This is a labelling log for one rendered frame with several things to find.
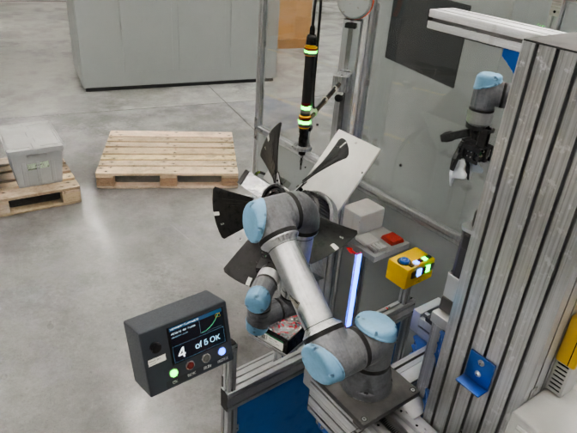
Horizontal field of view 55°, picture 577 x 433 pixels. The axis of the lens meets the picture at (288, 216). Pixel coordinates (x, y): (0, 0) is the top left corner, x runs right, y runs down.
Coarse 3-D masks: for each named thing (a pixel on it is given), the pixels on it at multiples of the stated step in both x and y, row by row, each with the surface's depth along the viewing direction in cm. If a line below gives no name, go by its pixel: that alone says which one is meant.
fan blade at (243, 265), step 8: (248, 240) 220; (240, 248) 220; (248, 248) 219; (256, 248) 219; (240, 256) 219; (248, 256) 219; (256, 256) 218; (232, 264) 219; (240, 264) 218; (248, 264) 218; (256, 264) 218; (232, 272) 219; (240, 272) 218; (248, 272) 217; (240, 280) 217
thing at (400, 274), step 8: (416, 248) 222; (400, 256) 216; (408, 256) 216; (416, 256) 217; (392, 264) 213; (400, 264) 211; (424, 264) 213; (392, 272) 215; (400, 272) 211; (408, 272) 208; (416, 272) 212; (392, 280) 216; (400, 280) 212; (408, 280) 211; (416, 280) 215
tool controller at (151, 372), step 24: (168, 312) 152; (192, 312) 151; (216, 312) 155; (144, 336) 143; (168, 336) 147; (192, 336) 151; (216, 336) 156; (144, 360) 144; (168, 360) 148; (192, 360) 153; (216, 360) 158; (144, 384) 148; (168, 384) 150
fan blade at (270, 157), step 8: (280, 128) 232; (272, 136) 237; (264, 144) 244; (272, 144) 235; (264, 152) 244; (272, 152) 234; (264, 160) 245; (272, 160) 233; (272, 168) 234; (272, 176) 235
